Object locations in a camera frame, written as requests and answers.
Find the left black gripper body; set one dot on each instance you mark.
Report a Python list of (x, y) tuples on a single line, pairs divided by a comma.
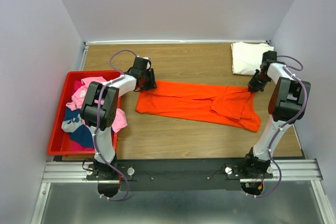
[(149, 83)]

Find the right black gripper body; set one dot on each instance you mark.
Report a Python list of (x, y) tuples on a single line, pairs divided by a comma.
[(258, 82)]

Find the orange t shirt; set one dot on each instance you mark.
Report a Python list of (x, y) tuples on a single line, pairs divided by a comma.
[(226, 105)]

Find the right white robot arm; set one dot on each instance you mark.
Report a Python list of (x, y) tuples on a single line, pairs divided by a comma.
[(287, 105)]

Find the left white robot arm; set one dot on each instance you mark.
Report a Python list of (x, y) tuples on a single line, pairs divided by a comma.
[(99, 111)]

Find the folded white t shirt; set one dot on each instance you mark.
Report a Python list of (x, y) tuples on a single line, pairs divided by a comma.
[(248, 57)]

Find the magenta t shirt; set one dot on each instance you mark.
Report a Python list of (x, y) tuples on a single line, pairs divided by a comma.
[(79, 90)]

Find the pink t shirt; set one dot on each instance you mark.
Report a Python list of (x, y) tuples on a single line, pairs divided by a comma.
[(120, 119)]

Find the navy blue printed t shirt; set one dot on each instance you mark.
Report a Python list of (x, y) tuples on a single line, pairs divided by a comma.
[(78, 131)]

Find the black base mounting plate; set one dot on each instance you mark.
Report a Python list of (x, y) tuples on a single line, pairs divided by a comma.
[(180, 175)]

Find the red plastic bin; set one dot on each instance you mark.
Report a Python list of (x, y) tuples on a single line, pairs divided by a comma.
[(60, 142)]

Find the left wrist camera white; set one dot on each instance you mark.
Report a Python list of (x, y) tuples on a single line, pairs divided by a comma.
[(147, 62)]

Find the aluminium frame rail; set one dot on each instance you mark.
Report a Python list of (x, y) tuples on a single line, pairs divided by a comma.
[(291, 170)]

